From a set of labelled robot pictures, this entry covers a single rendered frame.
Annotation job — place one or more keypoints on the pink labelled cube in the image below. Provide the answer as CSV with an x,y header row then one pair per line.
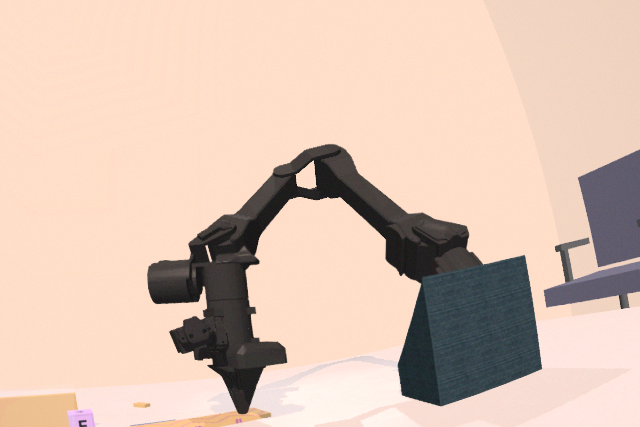
x,y
85,418

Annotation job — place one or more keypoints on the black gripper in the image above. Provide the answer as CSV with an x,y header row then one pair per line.
x,y
240,362

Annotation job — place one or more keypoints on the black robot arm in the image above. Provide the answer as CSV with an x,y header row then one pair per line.
x,y
417,245

